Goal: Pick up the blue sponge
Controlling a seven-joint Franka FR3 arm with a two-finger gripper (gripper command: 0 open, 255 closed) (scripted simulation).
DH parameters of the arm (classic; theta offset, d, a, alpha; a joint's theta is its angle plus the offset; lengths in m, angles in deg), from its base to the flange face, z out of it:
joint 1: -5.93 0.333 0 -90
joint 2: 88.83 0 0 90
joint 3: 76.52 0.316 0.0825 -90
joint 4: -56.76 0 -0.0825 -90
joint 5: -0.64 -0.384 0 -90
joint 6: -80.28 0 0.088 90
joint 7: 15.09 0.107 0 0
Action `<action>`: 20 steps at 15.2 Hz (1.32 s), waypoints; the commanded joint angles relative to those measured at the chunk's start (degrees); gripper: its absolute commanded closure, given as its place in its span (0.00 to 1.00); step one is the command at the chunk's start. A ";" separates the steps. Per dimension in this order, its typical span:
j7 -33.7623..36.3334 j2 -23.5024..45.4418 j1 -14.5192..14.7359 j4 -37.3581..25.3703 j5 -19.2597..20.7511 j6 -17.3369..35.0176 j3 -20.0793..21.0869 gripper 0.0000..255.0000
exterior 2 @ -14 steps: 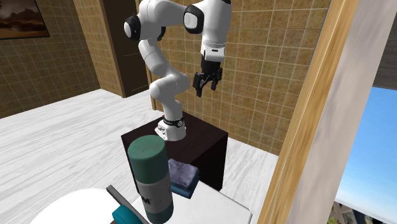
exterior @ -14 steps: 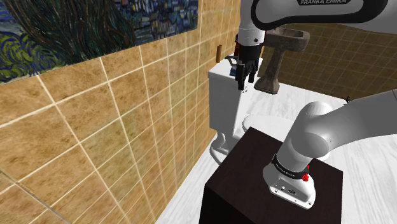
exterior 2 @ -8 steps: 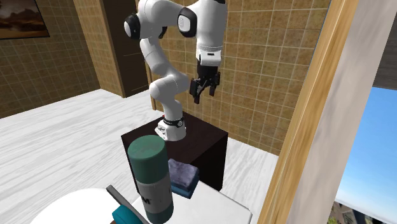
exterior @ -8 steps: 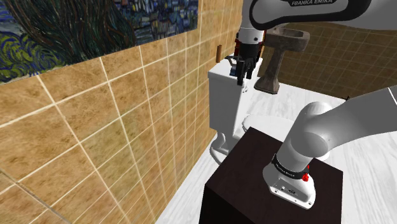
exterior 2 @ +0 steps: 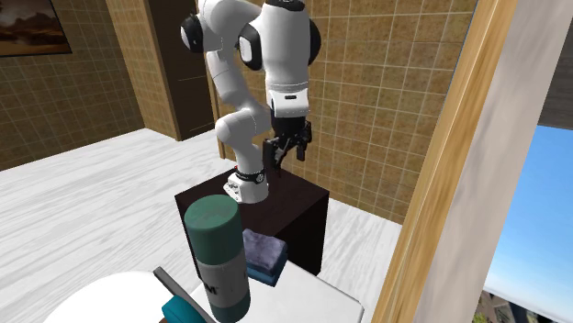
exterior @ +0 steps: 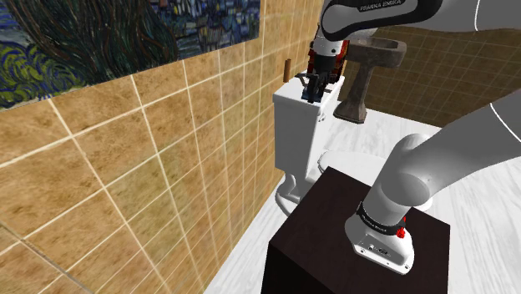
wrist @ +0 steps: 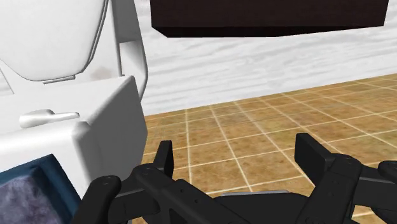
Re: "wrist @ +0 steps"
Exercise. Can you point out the white toilet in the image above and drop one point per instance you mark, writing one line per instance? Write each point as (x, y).
(93, 102)

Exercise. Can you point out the dark blue box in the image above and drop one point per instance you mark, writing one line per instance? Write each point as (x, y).
(34, 195)

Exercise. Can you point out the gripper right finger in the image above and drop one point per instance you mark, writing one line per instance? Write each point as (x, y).
(335, 183)

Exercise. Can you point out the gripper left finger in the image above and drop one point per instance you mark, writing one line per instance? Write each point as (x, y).
(155, 189)

